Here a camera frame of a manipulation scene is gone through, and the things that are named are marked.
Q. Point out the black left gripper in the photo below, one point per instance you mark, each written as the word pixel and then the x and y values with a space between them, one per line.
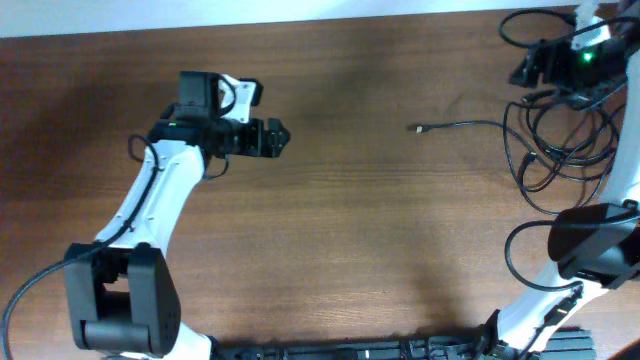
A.
pixel 273 147

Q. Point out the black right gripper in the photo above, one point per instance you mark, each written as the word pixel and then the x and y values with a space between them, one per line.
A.
pixel 550 54

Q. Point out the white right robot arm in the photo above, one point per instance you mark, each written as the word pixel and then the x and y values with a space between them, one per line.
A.
pixel 593 248

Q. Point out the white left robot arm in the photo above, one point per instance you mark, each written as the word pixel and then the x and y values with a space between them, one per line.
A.
pixel 120 294

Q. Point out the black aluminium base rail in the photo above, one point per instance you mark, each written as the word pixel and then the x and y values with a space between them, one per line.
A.
pixel 564 345

